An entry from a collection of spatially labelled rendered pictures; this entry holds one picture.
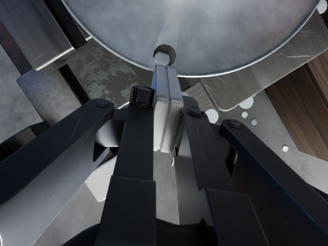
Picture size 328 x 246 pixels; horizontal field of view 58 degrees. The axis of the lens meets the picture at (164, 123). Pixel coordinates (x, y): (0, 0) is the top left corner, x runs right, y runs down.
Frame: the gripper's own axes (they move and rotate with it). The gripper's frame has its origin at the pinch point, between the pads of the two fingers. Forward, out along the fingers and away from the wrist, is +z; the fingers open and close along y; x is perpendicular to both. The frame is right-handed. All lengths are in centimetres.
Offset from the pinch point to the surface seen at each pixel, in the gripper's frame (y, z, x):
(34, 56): -14.5, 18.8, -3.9
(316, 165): 71, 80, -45
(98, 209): -10, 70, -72
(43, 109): -14.6, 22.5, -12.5
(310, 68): 40, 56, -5
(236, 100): 8.5, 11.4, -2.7
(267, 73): 11.1, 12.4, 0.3
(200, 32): 3.5, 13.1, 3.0
